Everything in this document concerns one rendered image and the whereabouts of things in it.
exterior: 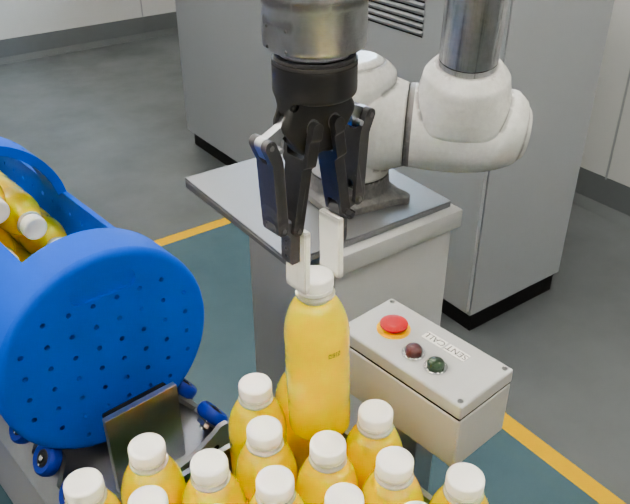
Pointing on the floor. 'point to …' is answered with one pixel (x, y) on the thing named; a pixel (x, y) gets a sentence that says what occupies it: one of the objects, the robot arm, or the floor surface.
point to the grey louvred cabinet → (474, 190)
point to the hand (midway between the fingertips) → (314, 251)
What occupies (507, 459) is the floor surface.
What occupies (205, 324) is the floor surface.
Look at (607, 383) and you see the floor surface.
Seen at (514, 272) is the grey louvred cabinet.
